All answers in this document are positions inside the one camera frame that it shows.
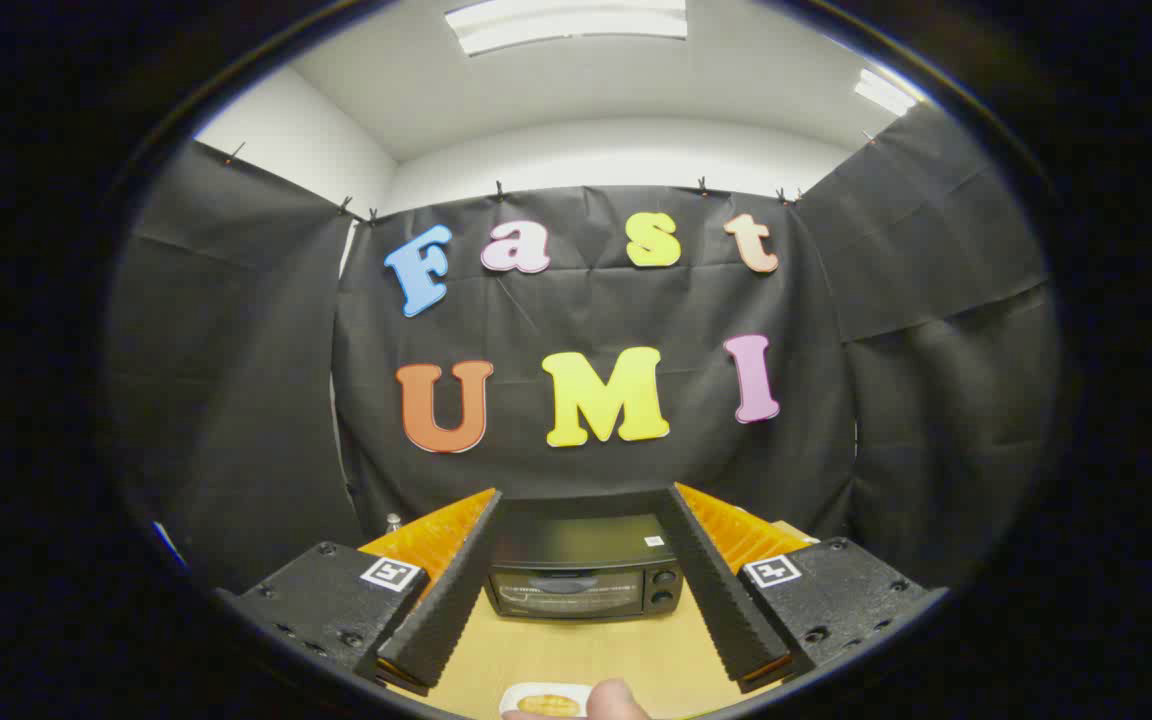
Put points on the white rectangular plate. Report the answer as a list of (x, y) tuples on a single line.
[(511, 695)]

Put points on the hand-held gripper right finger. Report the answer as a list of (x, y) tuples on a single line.
[(721, 600)]

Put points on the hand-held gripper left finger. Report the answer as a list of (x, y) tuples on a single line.
[(441, 600)]

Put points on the round golden bun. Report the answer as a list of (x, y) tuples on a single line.
[(548, 705)]

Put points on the black toaster oven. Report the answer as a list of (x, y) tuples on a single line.
[(576, 545)]

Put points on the long ceiling light panel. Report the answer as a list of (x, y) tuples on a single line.
[(566, 22)]

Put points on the small ceiling light panel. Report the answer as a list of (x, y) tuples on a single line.
[(884, 93)]

